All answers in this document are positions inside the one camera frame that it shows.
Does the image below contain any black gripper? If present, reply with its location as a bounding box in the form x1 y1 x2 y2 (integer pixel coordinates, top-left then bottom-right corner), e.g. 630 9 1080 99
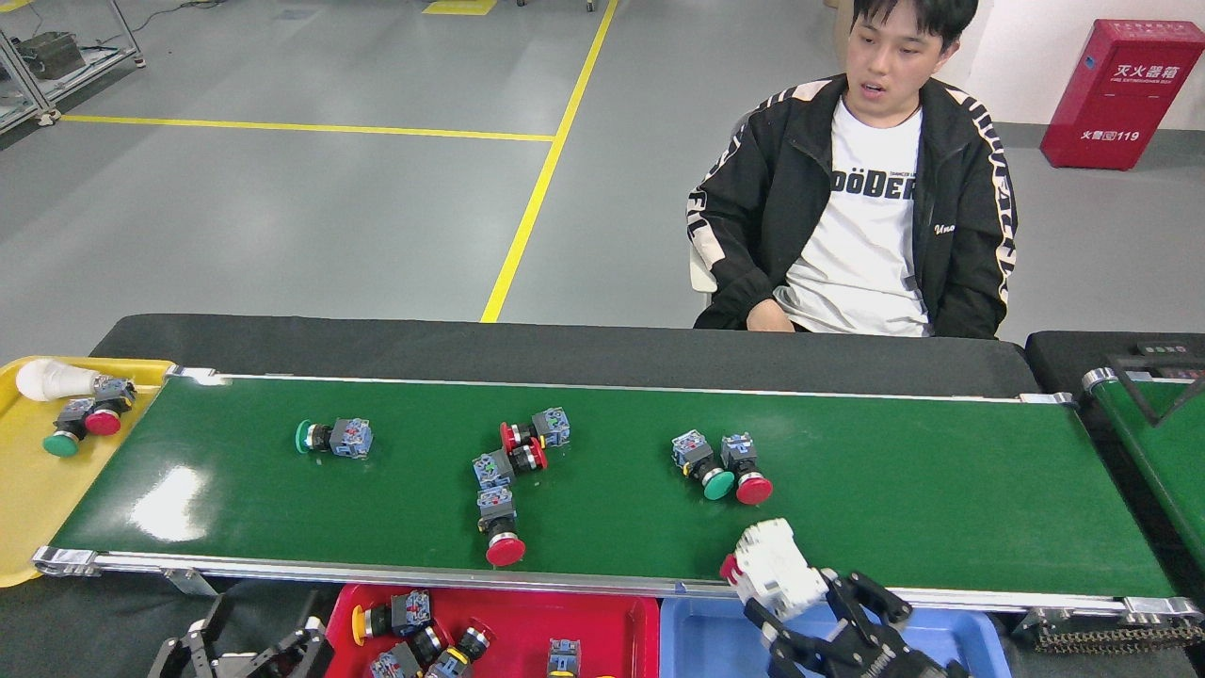
744 568 971 678

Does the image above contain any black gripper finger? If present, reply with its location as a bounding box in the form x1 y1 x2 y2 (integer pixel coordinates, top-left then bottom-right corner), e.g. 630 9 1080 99
146 593 238 678
245 617 336 678

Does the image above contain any white switch part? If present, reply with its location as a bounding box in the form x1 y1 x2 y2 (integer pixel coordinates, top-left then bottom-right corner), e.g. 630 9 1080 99
719 517 831 622

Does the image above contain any long green conveyor belt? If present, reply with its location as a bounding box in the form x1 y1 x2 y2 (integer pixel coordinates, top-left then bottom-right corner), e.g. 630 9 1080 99
31 365 1205 627

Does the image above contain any yellow plastic tray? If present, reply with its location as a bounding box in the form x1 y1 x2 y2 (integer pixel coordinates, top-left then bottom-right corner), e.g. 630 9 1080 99
0 356 178 589

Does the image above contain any short green conveyor belt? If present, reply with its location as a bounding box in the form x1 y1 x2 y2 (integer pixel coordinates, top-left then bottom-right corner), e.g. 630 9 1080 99
1083 367 1205 571

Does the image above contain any blue plastic bin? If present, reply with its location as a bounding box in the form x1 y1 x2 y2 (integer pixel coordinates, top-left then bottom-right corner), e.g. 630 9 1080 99
659 595 1013 678

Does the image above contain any red plastic bin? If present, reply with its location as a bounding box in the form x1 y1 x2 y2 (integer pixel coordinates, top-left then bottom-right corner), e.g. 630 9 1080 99
325 584 662 678

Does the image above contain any white light bulb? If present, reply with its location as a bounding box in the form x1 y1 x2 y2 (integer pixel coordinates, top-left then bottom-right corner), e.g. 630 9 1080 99
15 359 100 403

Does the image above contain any grey office chair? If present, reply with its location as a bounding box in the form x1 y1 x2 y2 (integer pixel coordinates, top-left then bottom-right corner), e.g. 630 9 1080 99
687 105 754 310

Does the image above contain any black control box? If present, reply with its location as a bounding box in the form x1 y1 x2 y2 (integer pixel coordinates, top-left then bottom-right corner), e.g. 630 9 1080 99
1134 341 1205 379

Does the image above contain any person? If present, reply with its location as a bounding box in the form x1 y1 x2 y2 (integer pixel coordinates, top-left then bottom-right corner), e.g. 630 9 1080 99
685 0 1020 340

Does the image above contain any silver metal rack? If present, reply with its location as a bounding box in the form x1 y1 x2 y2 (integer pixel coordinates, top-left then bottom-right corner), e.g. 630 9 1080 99
0 0 147 128

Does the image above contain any brown cardboard box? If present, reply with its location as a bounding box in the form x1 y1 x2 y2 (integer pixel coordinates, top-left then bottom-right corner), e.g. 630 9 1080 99
828 0 856 62

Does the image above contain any red fire extinguisher box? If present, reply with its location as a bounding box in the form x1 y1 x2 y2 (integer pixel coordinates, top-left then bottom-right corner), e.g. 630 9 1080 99
1040 19 1205 172

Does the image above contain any grey metal box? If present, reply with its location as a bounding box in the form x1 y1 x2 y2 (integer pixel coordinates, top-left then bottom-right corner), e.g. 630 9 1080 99
14 31 86 81

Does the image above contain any black drive chain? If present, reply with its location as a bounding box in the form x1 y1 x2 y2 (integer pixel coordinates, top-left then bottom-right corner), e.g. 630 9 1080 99
1021 607 1205 655

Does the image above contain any black metal bracket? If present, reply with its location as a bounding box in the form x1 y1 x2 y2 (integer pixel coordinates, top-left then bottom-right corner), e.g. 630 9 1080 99
1106 353 1205 429

